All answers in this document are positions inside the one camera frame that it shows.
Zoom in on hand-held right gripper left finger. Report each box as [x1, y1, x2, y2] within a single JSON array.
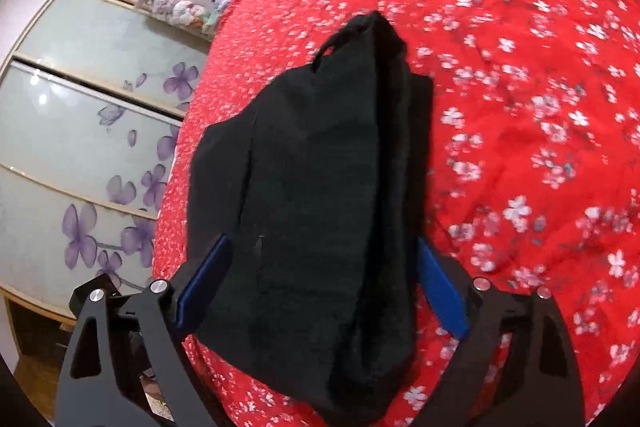
[[55, 233, 232, 427]]

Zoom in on row of plush toys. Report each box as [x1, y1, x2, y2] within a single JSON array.
[[137, 0, 221, 38]]

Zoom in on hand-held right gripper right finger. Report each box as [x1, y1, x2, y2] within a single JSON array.
[[414, 237, 587, 427]]

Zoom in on black pants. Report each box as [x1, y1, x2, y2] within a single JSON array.
[[186, 11, 437, 426]]

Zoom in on wardrobe with purple flower doors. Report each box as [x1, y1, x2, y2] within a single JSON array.
[[0, 0, 213, 408]]

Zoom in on red floral bed sheet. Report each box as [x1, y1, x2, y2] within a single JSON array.
[[151, 0, 640, 427]]

